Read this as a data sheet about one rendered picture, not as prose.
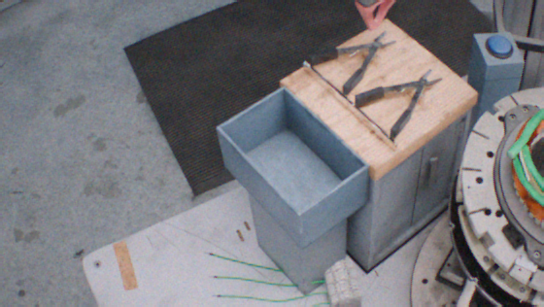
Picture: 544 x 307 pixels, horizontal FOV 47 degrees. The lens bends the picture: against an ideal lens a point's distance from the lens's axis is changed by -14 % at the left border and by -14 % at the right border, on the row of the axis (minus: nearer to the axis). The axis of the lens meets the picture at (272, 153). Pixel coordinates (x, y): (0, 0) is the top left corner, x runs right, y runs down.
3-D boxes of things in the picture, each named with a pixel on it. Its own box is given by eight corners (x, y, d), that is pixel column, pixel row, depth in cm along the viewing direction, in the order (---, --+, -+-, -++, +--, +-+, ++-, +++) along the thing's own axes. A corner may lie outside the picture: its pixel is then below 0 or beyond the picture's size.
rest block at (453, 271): (475, 259, 103) (478, 253, 102) (460, 286, 101) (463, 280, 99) (455, 249, 105) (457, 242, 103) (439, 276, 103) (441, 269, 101)
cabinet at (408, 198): (367, 275, 108) (375, 180, 87) (293, 199, 118) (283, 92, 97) (453, 205, 114) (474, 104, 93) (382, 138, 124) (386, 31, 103)
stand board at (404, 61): (375, 182, 87) (375, 170, 85) (280, 92, 97) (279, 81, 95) (476, 104, 93) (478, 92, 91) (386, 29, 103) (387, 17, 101)
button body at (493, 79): (500, 158, 119) (525, 62, 99) (467, 164, 119) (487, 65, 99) (491, 128, 123) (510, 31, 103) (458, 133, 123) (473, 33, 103)
